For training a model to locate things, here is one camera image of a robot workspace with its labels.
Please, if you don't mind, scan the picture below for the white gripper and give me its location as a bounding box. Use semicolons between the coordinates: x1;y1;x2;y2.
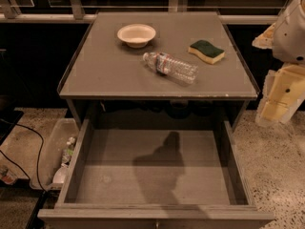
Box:
252;0;305;127

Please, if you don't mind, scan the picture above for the clear plastic water bottle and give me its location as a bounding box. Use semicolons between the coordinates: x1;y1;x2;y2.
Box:
143;52;198;84

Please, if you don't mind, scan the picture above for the open grey top drawer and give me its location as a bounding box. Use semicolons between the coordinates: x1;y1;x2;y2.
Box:
38;120;274;229

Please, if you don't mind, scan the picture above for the small bottle in bin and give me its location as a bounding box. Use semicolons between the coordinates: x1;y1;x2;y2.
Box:
61;136;76;166

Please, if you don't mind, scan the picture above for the green and yellow sponge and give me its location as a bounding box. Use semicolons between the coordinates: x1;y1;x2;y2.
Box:
188;40;225;65

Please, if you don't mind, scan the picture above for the white paper bowl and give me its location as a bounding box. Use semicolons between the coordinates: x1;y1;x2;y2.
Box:
117;24;156;49

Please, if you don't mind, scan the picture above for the clear plastic storage bin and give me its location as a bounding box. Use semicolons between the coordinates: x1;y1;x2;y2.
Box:
30;118;79;191

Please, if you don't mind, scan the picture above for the white object in bin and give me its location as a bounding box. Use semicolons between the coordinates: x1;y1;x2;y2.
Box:
52;167;68;183

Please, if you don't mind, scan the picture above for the small red white can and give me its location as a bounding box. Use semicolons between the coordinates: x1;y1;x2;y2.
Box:
0;165;17;185

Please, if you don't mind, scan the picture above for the metal railing frame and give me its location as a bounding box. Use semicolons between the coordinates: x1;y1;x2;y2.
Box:
0;0;293;25

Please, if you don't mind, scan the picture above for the black cable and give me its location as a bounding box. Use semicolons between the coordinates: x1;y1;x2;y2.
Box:
0;117;49;193

